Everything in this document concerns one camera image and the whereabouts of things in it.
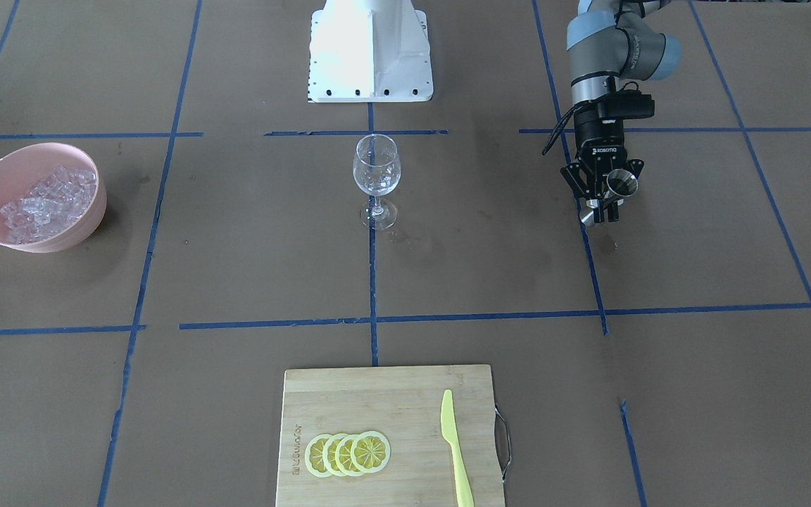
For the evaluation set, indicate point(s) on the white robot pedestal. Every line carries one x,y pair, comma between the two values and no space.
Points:
369,52

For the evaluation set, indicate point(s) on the steel jigger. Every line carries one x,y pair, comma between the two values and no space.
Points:
620,185

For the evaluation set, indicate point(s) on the ice cubes pile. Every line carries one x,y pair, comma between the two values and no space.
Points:
51,206

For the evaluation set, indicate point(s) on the clear wine glass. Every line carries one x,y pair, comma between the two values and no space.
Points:
376,170

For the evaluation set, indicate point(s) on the yellow plastic knife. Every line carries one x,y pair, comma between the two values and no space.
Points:
449,432

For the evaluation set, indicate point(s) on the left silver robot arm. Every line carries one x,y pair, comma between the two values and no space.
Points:
611,49

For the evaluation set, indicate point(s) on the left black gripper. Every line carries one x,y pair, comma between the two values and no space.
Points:
603,143

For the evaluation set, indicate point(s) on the pink ice bowl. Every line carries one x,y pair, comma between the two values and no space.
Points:
20,170

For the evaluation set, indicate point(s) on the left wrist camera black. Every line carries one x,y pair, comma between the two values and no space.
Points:
625,105

